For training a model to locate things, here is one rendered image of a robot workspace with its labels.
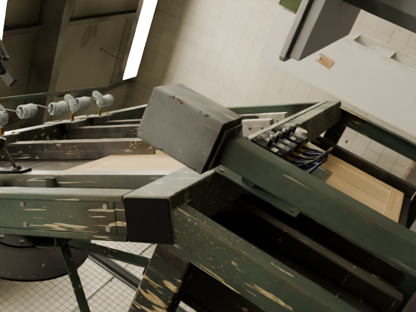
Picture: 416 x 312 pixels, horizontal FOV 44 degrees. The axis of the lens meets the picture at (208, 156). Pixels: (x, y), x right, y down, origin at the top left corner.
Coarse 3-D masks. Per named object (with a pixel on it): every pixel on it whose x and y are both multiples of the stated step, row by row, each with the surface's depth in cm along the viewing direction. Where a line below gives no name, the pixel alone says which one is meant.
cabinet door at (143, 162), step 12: (108, 156) 190; (120, 156) 188; (132, 156) 185; (144, 156) 183; (156, 156) 181; (168, 156) 178; (72, 168) 171; (84, 168) 169; (96, 168) 168; (108, 168) 166; (120, 168) 165; (132, 168) 163; (144, 168) 161; (156, 168) 159; (168, 168) 157; (180, 168) 156
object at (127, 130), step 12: (60, 96) 259; (72, 108) 256; (60, 120) 258; (72, 120) 255; (84, 120) 261; (252, 120) 219; (264, 120) 216; (72, 132) 257; (84, 132) 255; (96, 132) 252; (108, 132) 249; (120, 132) 246; (132, 132) 243; (240, 132) 221; (252, 132) 219
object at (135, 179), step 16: (0, 176) 161; (16, 176) 158; (32, 176) 155; (48, 176) 153; (64, 176) 150; (80, 176) 148; (96, 176) 146; (112, 176) 143; (128, 176) 141; (144, 176) 139; (160, 176) 137
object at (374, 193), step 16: (336, 160) 276; (336, 176) 252; (352, 176) 263; (368, 176) 273; (352, 192) 240; (368, 192) 250; (384, 192) 261; (400, 192) 271; (384, 208) 237; (400, 208) 246
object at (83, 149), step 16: (0, 128) 216; (16, 144) 212; (32, 144) 208; (48, 144) 205; (64, 144) 202; (80, 144) 198; (96, 144) 195; (112, 144) 193; (128, 144) 190; (144, 144) 187
